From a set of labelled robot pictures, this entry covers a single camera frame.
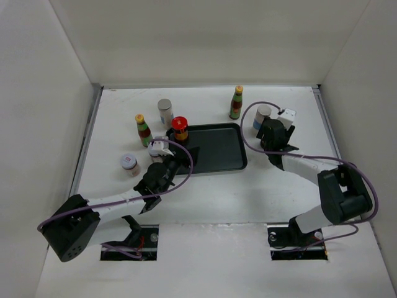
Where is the purple cable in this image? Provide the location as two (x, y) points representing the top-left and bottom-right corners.
(240, 101), (380, 249)
(37, 139), (195, 233)

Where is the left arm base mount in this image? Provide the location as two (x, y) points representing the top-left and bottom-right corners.
(100, 215), (159, 261)

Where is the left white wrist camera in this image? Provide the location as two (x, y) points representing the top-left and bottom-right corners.
(149, 136), (174, 156)

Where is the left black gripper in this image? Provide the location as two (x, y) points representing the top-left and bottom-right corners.
(159, 146), (199, 194)

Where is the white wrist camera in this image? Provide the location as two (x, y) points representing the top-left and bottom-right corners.
(149, 136), (174, 156)
(277, 108), (297, 130)

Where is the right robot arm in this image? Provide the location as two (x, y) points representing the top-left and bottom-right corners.
(256, 117), (373, 248)

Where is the silver-lid spice jar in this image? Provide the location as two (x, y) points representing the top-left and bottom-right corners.
(158, 99), (174, 129)

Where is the silver-lid blue jar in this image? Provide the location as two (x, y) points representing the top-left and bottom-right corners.
(252, 104), (272, 130)

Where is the black plastic tray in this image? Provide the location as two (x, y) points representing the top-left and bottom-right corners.
(184, 122), (248, 174)

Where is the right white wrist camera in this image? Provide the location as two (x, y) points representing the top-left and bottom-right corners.
(277, 108), (297, 130)

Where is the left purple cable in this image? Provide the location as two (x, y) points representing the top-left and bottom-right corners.
(37, 139), (195, 233)

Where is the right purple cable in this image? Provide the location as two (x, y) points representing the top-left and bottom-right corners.
(240, 101), (380, 249)

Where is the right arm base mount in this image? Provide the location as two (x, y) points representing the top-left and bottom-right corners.
(267, 220), (328, 261)

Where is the red-lid sauce jar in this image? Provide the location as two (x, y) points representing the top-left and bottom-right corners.
(171, 116), (189, 143)

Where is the green sauce bottle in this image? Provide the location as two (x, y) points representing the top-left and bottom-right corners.
(229, 85), (243, 120)
(135, 114), (153, 148)

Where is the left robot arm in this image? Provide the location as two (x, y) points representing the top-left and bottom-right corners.
(37, 145), (200, 262)

